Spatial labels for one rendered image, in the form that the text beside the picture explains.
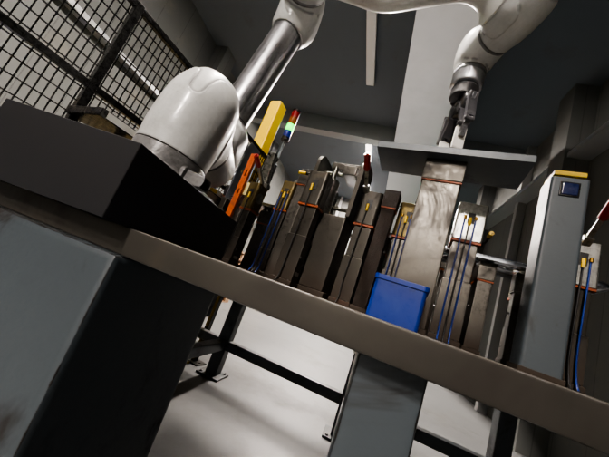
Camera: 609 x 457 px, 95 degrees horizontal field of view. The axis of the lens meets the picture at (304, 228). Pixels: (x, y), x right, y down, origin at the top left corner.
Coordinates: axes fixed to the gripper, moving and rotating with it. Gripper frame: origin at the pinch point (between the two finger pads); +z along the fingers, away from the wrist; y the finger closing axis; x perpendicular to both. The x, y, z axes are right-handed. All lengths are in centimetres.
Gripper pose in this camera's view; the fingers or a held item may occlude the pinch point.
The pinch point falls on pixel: (449, 148)
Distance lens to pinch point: 92.4
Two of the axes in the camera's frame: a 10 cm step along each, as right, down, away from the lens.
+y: -0.6, 2.0, 9.8
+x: -9.4, -3.4, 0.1
